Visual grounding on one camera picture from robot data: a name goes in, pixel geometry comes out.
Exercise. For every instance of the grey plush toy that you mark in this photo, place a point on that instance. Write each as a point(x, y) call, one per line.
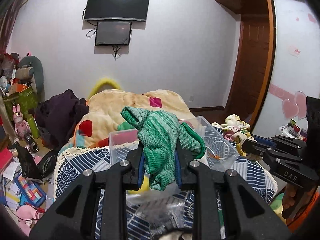
point(31, 70)

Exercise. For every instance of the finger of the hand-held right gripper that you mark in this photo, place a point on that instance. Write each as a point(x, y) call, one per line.
point(252, 148)
point(265, 140)

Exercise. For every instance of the green knitted sock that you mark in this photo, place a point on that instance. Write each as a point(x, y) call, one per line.
point(160, 140)

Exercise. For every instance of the large black wall television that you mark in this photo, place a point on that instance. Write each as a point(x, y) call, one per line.
point(117, 5)

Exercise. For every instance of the green paper gift bag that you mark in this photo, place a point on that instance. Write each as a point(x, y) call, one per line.
point(22, 98)

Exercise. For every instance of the white wall socket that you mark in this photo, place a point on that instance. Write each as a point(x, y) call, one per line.
point(191, 98)

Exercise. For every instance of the person's right hand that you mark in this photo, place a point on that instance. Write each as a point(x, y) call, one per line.
point(290, 200)

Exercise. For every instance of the green cylinder tube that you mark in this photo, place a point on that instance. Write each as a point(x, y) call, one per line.
point(32, 126)

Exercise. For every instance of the pink plush toy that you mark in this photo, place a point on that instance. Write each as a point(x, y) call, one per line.
point(26, 216)

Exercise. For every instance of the blue wave pattern bedsheet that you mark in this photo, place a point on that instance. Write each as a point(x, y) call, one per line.
point(75, 165)

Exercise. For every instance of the cluttered bedside items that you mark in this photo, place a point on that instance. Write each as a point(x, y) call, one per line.
point(291, 128)

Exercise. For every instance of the clear plastic storage box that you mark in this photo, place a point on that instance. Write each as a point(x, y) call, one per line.
point(220, 147)

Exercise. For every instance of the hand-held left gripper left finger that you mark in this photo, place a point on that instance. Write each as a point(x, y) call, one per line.
point(139, 170)

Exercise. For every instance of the dark purple clothes pile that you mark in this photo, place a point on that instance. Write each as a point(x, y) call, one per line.
point(62, 115)

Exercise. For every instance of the beige blanket colourful squares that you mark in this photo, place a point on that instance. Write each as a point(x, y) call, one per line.
point(112, 110)

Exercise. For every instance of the black plastic bag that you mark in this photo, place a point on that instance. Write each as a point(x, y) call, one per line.
point(35, 162)

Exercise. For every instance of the floral yellow pink cloth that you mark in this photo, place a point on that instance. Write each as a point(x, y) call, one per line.
point(235, 127)

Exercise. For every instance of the pink rabbit figurine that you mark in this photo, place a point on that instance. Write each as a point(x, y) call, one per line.
point(19, 123)

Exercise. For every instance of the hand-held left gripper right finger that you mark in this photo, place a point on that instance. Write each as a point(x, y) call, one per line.
point(179, 172)

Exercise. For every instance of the brown wooden door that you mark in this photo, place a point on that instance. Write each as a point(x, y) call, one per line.
point(250, 62)

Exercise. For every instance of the white sliding door heart stickers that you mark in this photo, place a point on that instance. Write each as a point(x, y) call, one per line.
point(292, 67)

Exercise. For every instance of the small black wall monitor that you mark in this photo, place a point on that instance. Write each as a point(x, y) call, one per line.
point(113, 33)

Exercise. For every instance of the clear crumpled plastic bag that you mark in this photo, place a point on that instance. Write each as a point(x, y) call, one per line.
point(160, 212)

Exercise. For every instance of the blue colourful block box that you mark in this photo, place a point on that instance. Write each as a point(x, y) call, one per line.
point(28, 192)

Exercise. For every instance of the brown wooden wardrobe frame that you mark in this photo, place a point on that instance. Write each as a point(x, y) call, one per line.
point(252, 0)

